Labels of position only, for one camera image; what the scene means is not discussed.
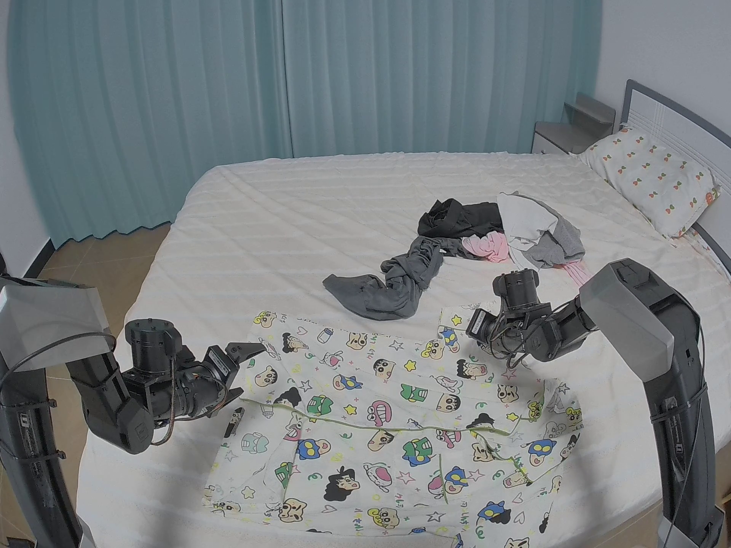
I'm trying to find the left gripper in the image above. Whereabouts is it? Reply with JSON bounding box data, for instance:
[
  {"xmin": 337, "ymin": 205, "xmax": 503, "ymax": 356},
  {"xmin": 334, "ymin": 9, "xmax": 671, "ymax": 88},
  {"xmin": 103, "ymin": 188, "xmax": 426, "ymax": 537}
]
[{"xmin": 171, "ymin": 341, "xmax": 267, "ymax": 422}]

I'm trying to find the white printed pyjama top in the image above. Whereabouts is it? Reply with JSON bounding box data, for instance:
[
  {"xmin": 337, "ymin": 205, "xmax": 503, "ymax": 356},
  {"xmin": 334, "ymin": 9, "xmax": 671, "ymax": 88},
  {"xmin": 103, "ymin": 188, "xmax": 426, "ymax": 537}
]
[{"xmin": 201, "ymin": 304, "xmax": 584, "ymax": 548}]

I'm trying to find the bed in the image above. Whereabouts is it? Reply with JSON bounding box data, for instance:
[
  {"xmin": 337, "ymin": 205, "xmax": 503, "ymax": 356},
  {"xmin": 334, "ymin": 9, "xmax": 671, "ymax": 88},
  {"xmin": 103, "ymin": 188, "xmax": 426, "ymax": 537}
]
[{"xmin": 80, "ymin": 79, "xmax": 731, "ymax": 548}]

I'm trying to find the dark grey garment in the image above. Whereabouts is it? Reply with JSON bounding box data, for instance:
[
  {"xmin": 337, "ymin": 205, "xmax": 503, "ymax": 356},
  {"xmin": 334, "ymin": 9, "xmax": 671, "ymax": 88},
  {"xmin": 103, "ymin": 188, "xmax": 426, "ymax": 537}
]
[{"xmin": 322, "ymin": 236, "xmax": 446, "ymax": 319}]

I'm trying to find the black garment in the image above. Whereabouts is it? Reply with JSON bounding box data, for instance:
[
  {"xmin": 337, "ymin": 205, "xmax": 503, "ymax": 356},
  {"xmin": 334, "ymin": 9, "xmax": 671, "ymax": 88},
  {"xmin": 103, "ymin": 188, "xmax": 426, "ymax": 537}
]
[{"xmin": 417, "ymin": 199, "xmax": 506, "ymax": 241}]

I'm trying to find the pink garment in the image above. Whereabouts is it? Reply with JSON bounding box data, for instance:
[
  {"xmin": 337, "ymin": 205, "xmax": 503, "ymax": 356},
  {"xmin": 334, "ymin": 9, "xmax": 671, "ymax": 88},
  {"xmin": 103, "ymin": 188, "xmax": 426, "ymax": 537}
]
[{"xmin": 461, "ymin": 232, "xmax": 595, "ymax": 287}]

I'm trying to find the white and grey garment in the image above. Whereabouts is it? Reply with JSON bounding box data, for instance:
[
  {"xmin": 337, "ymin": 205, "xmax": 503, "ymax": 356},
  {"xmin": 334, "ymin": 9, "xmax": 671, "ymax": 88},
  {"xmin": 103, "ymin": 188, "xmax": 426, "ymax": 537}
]
[{"xmin": 497, "ymin": 192, "xmax": 586, "ymax": 269}]

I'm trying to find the grey bedside table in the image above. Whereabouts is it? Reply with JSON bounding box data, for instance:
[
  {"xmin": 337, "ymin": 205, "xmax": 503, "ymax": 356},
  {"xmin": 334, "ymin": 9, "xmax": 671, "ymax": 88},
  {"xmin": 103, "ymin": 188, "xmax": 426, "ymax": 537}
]
[{"xmin": 534, "ymin": 92, "xmax": 616, "ymax": 155}]

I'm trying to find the white printed pillow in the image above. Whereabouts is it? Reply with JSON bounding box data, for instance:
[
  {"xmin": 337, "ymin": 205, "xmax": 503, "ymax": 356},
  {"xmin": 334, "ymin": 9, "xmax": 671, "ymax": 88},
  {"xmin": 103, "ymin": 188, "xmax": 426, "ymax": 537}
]
[{"xmin": 578, "ymin": 125, "xmax": 721, "ymax": 238}]

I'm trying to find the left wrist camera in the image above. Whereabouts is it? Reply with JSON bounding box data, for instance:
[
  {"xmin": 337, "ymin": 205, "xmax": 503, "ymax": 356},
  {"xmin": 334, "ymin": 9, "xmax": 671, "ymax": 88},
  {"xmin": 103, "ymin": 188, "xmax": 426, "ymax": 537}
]
[{"xmin": 201, "ymin": 345, "xmax": 242, "ymax": 388}]

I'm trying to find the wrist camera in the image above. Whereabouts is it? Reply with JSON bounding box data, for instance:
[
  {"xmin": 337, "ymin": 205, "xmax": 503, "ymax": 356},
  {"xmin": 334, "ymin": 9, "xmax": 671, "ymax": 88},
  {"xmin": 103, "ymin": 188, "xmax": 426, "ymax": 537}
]
[
  {"xmin": 465, "ymin": 309, "xmax": 498, "ymax": 341},
  {"xmin": 201, "ymin": 345, "xmax": 242, "ymax": 388}
]

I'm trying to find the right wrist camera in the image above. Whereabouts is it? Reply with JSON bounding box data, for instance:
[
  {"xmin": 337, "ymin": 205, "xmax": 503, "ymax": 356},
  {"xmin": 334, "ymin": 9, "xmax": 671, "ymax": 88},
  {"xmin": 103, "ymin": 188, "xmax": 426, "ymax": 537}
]
[{"xmin": 465, "ymin": 309, "xmax": 498, "ymax": 341}]

